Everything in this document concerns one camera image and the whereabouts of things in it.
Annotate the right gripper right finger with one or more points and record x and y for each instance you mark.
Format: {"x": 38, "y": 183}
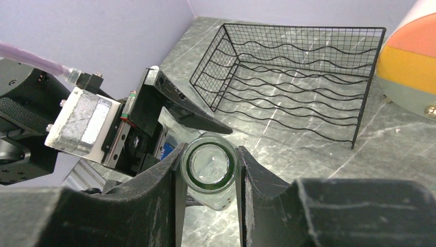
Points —
{"x": 331, "y": 212}

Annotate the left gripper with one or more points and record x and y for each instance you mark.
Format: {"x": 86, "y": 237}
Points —
{"x": 130, "y": 150}

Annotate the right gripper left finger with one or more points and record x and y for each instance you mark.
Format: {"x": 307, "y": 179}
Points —
{"x": 147, "y": 210}

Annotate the clear glass bottle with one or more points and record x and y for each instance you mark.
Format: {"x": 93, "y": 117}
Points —
{"x": 209, "y": 166}

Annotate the blue square bottle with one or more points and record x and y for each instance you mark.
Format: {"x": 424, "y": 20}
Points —
{"x": 169, "y": 145}

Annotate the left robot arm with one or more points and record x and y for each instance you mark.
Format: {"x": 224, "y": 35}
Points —
{"x": 41, "y": 118}

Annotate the round cream drawer cabinet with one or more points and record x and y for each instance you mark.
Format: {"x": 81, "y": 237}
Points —
{"x": 405, "y": 69}

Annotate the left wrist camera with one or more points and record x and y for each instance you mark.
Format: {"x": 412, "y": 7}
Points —
{"x": 82, "y": 125}

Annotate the black wire wine rack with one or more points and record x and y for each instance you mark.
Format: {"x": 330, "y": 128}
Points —
{"x": 314, "y": 79}

